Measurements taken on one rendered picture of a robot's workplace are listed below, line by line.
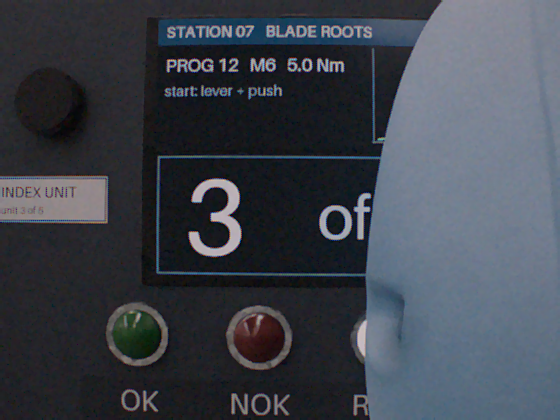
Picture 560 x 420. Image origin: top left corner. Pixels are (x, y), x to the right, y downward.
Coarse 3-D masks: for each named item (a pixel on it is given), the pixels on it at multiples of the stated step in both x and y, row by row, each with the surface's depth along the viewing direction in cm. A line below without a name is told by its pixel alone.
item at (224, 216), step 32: (160, 160) 37; (192, 160) 37; (224, 160) 37; (256, 160) 37; (160, 192) 37; (192, 192) 37; (224, 192) 37; (256, 192) 37; (160, 224) 37; (192, 224) 37; (224, 224) 37; (256, 224) 37; (160, 256) 37; (192, 256) 37; (224, 256) 37; (256, 256) 36
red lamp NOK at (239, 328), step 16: (240, 320) 36; (256, 320) 36; (272, 320) 36; (240, 336) 36; (256, 336) 36; (272, 336) 36; (288, 336) 36; (240, 352) 36; (256, 352) 36; (272, 352) 36; (288, 352) 36; (256, 368) 36
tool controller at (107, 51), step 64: (0, 0) 37; (64, 0) 37; (128, 0) 37; (192, 0) 37; (256, 0) 37; (320, 0) 37; (384, 0) 37; (0, 64) 37; (64, 64) 37; (128, 64) 37; (192, 64) 37; (256, 64) 37; (320, 64) 36; (384, 64) 36; (0, 128) 37; (64, 128) 36; (128, 128) 37; (192, 128) 37; (256, 128) 37; (320, 128) 36; (384, 128) 36; (0, 192) 37; (64, 192) 37; (128, 192) 37; (320, 192) 36; (0, 256) 37; (64, 256) 37; (128, 256) 37; (320, 256) 36; (0, 320) 37; (64, 320) 37; (192, 320) 37; (320, 320) 37; (0, 384) 37; (64, 384) 37; (128, 384) 37; (192, 384) 37; (256, 384) 37; (320, 384) 36
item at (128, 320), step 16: (128, 304) 36; (144, 304) 36; (112, 320) 36; (128, 320) 36; (144, 320) 36; (160, 320) 36; (112, 336) 37; (128, 336) 36; (144, 336) 36; (160, 336) 36; (128, 352) 36; (144, 352) 36; (160, 352) 36
